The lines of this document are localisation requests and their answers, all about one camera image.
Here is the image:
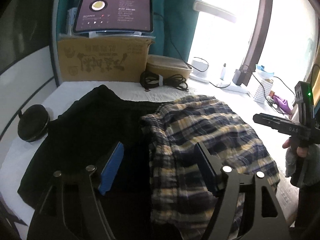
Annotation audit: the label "white perforated storage basket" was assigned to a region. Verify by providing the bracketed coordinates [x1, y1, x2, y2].
[252, 78, 273, 103]

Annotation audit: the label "black power adapter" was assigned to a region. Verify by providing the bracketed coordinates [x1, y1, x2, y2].
[232, 69, 248, 86]

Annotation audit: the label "white power strip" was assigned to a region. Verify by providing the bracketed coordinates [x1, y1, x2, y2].
[211, 81, 247, 94]

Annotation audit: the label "white usb charger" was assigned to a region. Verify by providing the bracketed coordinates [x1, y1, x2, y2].
[220, 63, 226, 80]

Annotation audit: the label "blue tissue pack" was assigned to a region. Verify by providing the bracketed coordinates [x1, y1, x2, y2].
[255, 64, 274, 79]

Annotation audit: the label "brown cardboard box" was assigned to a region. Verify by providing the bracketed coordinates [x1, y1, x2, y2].
[57, 36, 153, 82]

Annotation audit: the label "coiled black cable bundle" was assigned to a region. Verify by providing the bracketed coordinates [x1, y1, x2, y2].
[139, 70, 190, 93]

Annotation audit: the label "black folded garment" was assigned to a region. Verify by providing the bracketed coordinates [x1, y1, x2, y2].
[18, 85, 159, 239]

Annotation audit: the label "gloved right hand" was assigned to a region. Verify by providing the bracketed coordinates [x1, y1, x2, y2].
[283, 137, 319, 188]

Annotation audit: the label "white desk lamp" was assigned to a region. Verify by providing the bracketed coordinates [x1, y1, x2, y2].
[189, 0, 235, 83]

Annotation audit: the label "blue plaid pants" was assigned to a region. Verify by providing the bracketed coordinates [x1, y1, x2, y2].
[143, 95, 280, 239]

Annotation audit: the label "round black pouch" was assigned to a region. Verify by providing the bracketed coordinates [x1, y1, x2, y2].
[17, 104, 50, 142]

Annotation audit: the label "purple cloth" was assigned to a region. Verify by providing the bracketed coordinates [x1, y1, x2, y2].
[272, 94, 291, 114]

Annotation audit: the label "tan lidded food container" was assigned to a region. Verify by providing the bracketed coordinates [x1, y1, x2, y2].
[146, 55, 192, 79]

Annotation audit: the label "tablet with purple screen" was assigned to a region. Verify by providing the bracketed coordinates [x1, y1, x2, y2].
[73, 0, 153, 34]

